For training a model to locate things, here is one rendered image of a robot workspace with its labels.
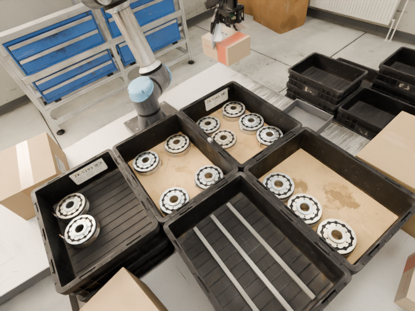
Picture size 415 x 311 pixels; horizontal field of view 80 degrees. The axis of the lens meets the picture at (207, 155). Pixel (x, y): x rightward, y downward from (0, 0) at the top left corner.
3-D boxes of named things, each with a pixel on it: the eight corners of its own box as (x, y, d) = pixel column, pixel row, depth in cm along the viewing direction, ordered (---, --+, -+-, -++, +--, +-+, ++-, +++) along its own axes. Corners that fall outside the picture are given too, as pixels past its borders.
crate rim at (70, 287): (34, 194, 87) (29, 191, 85) (112, 151, 96) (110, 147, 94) (62, 298, 64) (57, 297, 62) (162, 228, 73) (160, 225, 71)
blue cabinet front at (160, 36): (124, 66, 255) (99, 6, 212) (180, 38, 279) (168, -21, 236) (125, 66, 253) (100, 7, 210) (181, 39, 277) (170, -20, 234)
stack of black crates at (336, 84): (280, 118, 204) (286, 69, 169) (303, 101, 213) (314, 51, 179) (323, 144, 181) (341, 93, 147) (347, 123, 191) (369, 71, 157)
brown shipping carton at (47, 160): (77, 194, 110) (56, 173, 98) (26, 221, 105) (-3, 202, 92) (65, 153, 128) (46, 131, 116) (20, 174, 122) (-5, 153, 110)
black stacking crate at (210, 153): (123, 166, 103) (111, 148, 94) (182, 131, 112) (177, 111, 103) (170, 239, 80) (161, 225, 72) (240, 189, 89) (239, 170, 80)
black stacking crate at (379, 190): (242, 189, 89) (241, 170, 80) (299, 147, 98) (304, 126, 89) (340, 286, 66) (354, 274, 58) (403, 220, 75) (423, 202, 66)
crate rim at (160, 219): (113, 150, 96) (110, 147, 94) (178, 115, 105) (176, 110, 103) (162, 228, 73) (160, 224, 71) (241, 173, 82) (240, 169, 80)
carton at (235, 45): (203, 53, 107) (201, 36, 101) (224, 42, 111) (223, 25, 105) (228, 66, 98) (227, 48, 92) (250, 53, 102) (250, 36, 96)
